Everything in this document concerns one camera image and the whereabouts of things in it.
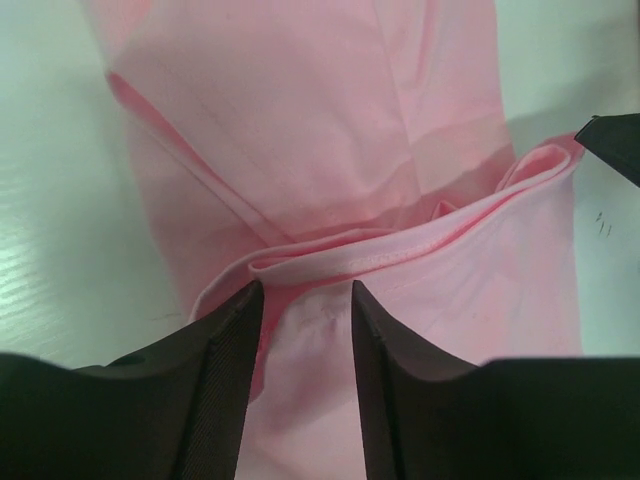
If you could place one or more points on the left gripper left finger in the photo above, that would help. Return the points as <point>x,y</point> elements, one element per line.
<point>172,410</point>

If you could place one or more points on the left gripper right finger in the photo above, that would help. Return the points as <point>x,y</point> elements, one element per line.
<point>427,414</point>

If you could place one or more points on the pink t shirt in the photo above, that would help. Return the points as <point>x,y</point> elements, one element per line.
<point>308,144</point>

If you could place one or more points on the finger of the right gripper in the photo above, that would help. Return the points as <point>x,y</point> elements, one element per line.
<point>615,140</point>

